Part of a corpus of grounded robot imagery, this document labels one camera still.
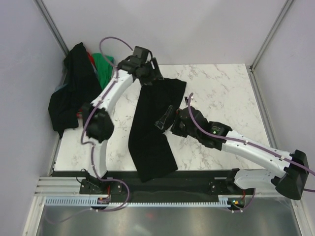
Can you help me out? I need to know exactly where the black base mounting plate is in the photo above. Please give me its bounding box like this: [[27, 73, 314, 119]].
[[79, 168, 256, 204]]

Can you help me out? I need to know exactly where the clear plastic bin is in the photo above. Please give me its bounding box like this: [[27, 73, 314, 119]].
[[49, 53, 114, 123]]

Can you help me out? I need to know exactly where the white slotted cable duct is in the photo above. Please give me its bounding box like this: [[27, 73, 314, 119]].
[[45, 195, 244, 207]]

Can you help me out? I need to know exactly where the green t shirt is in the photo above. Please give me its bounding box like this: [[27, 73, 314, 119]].
[[92, 53, 113, 89]]

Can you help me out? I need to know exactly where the black t shirt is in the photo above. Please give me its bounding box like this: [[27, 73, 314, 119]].
[[48, 42, 102, 138], [128, 79, 187, 182]]

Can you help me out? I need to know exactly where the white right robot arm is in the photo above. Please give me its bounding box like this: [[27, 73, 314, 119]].
[[154, 106, 310, 200]]

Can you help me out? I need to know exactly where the aluminium front rail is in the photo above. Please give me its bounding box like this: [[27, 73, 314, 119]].
[[34, 176, 303, 197]]

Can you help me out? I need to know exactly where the left aluminium frame post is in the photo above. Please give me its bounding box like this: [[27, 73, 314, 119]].
[[34, 0, 69, 55]]

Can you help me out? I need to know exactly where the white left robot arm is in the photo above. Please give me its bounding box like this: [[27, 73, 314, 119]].
[[80, 46, 162, 193]]

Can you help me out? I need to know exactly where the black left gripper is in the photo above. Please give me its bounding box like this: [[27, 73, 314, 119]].
[[138, 58, 163, 87]]

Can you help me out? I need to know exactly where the right aluminium frame post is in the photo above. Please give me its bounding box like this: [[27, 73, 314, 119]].
[[249, 0, 295, 73]]

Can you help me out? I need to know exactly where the aluminium frame post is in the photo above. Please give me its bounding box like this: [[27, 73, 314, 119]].
[[249, 0, 295, 73], [34, 0, 69, 55]]

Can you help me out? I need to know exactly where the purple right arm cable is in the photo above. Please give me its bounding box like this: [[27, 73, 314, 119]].
[[187, 92, 315, 213]]

